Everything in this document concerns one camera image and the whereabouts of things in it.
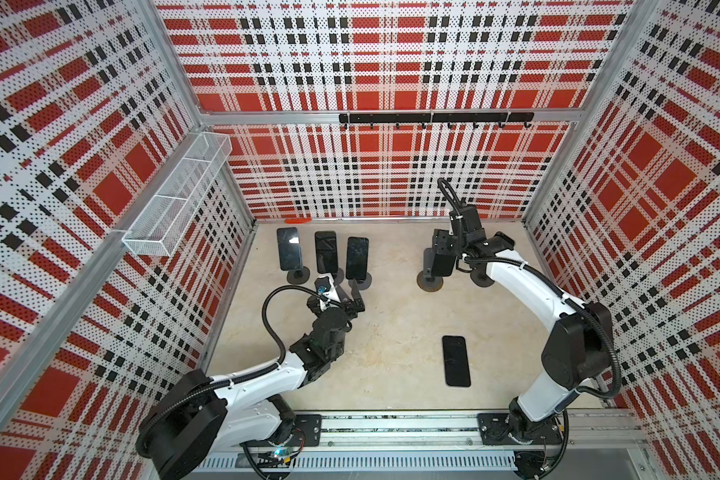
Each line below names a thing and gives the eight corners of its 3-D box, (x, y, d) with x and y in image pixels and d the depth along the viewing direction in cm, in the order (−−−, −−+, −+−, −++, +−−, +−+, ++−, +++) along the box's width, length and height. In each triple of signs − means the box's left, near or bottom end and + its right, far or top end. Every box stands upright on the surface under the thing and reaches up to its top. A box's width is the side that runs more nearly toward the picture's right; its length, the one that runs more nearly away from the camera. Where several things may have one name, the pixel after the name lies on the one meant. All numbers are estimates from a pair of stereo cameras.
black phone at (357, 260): (348, 287, 103) (345, 260, 92) (350, 263, 110) (347, 236, 98) (368, 287, 103) (366, 260, 92) (368, 263, 110) (367, 236, 98)
